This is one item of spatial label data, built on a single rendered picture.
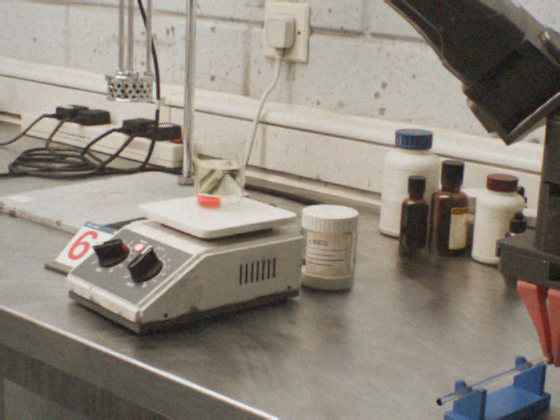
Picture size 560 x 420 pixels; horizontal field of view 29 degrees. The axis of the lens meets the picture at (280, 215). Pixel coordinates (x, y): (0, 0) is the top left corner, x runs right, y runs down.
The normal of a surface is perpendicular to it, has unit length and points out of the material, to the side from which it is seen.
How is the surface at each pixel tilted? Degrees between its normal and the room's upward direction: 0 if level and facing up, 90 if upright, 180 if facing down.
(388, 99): 90
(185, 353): 0
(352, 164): 90
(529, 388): 90
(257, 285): 90
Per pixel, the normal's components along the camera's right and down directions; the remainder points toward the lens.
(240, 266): 0.66, 0.21
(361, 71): -0.65, 0.15
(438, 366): 0.04, -0.97
